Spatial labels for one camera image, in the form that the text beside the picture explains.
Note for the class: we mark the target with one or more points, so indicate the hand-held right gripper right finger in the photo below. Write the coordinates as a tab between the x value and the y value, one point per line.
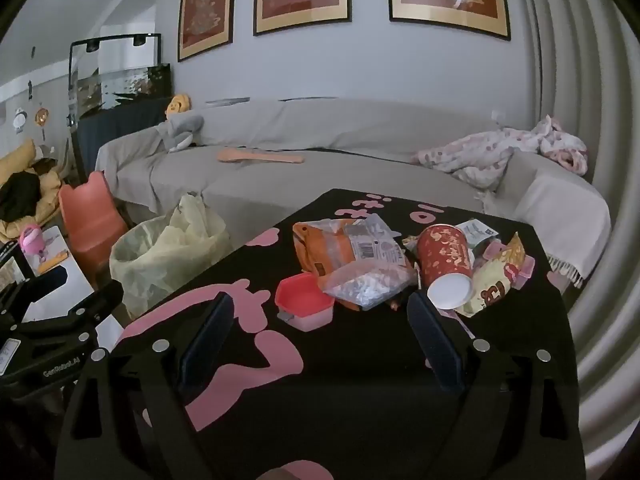
435	345

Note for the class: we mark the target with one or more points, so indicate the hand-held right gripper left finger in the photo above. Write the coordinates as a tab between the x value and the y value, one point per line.
207	345

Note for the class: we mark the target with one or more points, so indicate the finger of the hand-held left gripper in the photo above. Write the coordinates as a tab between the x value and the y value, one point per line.
50	278
100	301

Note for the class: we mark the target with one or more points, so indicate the trash bin with yellow bag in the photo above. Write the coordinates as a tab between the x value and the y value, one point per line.
150	260

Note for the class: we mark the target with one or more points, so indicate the yellow snack wrapper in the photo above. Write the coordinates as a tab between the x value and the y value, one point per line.
492	280

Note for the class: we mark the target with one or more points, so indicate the red paper cup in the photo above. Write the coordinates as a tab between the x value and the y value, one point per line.
442	255

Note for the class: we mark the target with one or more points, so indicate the clear plastic bag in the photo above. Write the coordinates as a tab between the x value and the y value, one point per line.
365	285

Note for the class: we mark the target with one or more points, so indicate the orange snack bag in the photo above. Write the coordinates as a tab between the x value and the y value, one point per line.
320	250

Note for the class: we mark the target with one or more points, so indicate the small orange tool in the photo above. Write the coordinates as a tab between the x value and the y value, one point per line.
55	259

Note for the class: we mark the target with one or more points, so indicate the white low table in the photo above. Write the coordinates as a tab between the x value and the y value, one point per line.
70	285

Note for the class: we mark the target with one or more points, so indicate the pink toy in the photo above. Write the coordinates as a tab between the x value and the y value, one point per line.
31	240

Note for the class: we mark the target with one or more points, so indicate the orange child chair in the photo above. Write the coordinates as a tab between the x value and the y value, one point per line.
90	220

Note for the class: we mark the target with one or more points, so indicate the black and pink tablecloth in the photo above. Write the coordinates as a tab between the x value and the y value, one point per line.
350	360

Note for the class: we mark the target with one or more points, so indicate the black clothing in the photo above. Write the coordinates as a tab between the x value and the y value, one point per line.
17	195

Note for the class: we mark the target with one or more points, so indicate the yellow beanbag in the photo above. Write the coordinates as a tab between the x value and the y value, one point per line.
47	185

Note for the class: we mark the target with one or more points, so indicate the pink container with red rim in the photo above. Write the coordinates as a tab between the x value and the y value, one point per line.
300	297

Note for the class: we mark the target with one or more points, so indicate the small pink basket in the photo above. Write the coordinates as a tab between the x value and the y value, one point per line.
525	272

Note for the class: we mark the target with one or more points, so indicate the dark fish tank cabinet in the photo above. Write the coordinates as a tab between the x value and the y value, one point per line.
115	125

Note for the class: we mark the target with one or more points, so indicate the white fringed throw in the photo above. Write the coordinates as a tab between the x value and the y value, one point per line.
555	210

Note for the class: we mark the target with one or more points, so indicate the grey plush toy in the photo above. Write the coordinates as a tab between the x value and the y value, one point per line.
180	127

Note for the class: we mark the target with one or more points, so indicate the grey covered sofa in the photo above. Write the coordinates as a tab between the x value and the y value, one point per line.
310	180

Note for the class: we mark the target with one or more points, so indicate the pink floral blanket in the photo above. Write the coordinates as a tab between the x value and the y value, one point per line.
475	152

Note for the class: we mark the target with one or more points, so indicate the glass fish tank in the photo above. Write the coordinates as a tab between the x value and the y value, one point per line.
125	85

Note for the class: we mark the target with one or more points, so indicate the yellow plush toy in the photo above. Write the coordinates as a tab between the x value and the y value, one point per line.
178	105

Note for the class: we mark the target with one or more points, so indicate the grey curtain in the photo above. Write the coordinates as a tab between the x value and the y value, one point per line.
590	110

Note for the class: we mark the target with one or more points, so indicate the narrow red framed painting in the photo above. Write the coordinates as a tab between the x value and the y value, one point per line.
205	10

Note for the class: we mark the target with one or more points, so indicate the white wall clock sticker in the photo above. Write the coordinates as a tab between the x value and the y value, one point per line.
19	120

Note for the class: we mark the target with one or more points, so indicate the orange wall ornament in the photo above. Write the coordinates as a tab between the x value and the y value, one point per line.
41	115

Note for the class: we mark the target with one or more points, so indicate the white wall outlet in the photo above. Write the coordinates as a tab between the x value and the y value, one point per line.
496	116

